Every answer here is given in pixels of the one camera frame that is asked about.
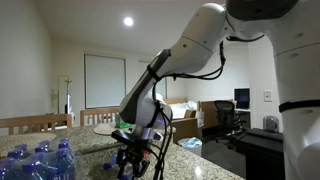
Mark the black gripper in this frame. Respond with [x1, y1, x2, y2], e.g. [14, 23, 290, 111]
[116, 141, 150, 178]

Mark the clear water bottle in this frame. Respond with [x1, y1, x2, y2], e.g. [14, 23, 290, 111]
[103, 154, 133, 180]

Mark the shrink-wrapped water bottle pack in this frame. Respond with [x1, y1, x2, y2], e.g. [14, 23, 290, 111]
[0, 138, 76, 180]

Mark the green tissue box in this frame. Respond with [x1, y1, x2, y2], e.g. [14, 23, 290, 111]
[115, 114, 132, 129]

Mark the round woven placemat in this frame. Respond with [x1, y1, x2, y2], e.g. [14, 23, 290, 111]
[94, 123, 117, 135]

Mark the wooden chair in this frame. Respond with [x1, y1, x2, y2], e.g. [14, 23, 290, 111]
[0, 114, 72, 135]
[80, 107, 119, 126]

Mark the white trash bin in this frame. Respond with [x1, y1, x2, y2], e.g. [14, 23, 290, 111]
[178, 137, 202, 156]

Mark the bed with white bedding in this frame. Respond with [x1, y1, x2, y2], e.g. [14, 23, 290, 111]
[164, 98, 197, 119]

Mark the white window blind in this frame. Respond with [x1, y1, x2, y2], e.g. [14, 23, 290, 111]
[85, 54, 126, 108]

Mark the black office chair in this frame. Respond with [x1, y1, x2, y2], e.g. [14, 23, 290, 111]
[214, 100, 246, 149]

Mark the monitor screen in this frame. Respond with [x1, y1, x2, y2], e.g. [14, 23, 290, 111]
[234, 88, 250, 109]

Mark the black side cabinet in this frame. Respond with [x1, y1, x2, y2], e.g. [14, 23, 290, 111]
[236, 128, 286, 180]

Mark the ceiling light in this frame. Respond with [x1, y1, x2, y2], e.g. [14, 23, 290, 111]
[123, 17, 134, 27]

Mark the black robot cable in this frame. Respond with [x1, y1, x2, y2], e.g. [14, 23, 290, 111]
[146, 39, 228, 180]

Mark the wall light switch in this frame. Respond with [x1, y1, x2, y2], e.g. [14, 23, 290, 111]
[264, 90, 272, 102]

